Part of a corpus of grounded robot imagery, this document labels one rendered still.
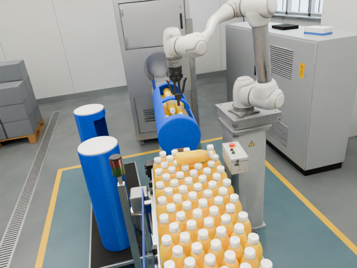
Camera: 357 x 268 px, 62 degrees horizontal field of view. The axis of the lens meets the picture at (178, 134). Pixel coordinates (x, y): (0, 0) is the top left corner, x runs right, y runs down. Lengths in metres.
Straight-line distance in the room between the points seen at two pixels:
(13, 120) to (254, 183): 3.84
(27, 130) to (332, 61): 4.29
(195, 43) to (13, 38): 5.74
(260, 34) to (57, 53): 5.43
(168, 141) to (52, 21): 5.21
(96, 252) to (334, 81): 2.65
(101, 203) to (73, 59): 4.95
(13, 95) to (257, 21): 3.94
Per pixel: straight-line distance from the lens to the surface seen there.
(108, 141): 2.19
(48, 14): 6.84
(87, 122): 2.85
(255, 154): 2.40
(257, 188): 2.59
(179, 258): 1.19
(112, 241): 2.51
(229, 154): 1.72
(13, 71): 5.40
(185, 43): 1.57
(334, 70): 3.23
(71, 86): 7.02
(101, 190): 2.21
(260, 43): 1.99
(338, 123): 3.50
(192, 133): 1.96
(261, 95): 2.10
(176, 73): 1.73
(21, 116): 5.17
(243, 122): 2.24
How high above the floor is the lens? 1.95
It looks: 25 degrees down
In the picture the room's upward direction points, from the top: 6 degrees counter-clockwise
